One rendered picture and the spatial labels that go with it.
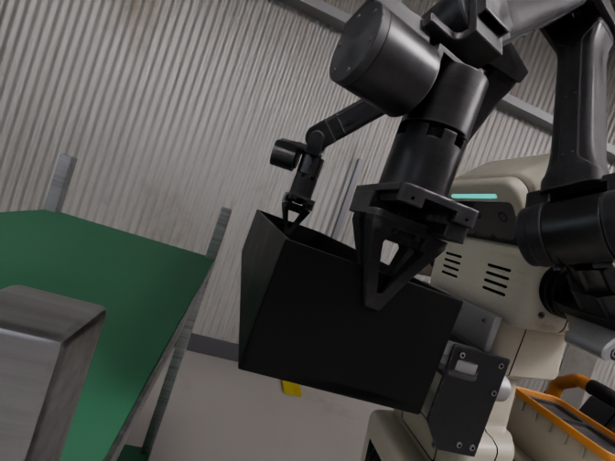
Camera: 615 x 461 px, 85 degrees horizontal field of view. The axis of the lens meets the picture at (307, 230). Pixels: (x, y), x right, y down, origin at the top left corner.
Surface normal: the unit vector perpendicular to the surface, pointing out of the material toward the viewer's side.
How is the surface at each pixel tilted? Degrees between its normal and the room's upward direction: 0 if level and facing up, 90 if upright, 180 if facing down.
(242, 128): 90
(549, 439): 92
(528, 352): 90
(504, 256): 98
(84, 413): 0
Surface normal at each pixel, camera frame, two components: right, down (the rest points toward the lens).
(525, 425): -0.94, -0.27
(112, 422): 0.33, -0.94
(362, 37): -0.83, -0.29
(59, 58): 0.19, 0.11
